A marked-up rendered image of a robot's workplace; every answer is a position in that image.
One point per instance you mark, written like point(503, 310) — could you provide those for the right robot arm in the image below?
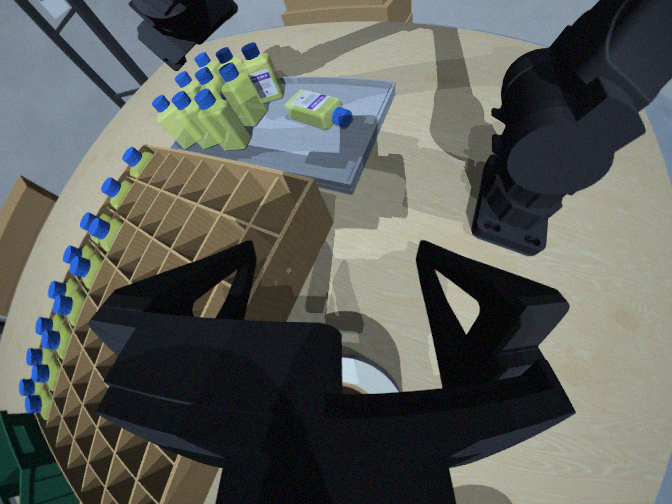
point(555, 140)

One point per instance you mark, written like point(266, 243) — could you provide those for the tan cardboard carton with grid dividers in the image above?
point(297, 222)

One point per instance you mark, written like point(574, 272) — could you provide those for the green crate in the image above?
point(41, 479)

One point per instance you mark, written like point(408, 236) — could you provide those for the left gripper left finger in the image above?
point(174, 291)

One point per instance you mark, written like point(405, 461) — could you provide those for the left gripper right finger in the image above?
point(515, 312)

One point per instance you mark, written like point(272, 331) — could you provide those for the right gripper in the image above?
point(177, 43)

